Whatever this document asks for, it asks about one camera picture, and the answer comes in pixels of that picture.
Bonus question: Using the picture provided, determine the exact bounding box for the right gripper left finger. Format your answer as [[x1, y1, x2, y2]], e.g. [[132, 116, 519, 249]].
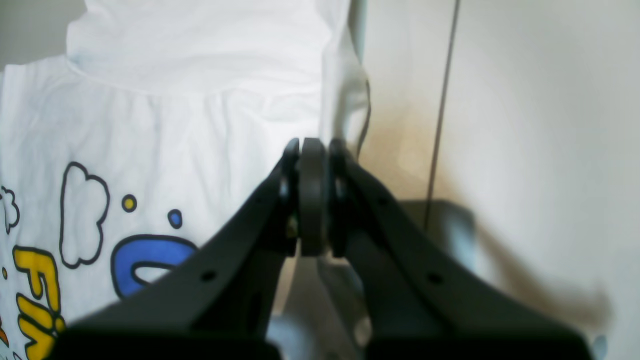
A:
[[48, 138, 300, 360]]

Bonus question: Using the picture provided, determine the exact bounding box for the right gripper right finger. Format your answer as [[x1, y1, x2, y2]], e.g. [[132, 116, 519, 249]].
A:
[[299, 137, 592, 360]]

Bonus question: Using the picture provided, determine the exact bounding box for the white printed T-shirt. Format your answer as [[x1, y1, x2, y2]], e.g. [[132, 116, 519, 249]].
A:
[[1, 0, 371, 360]]

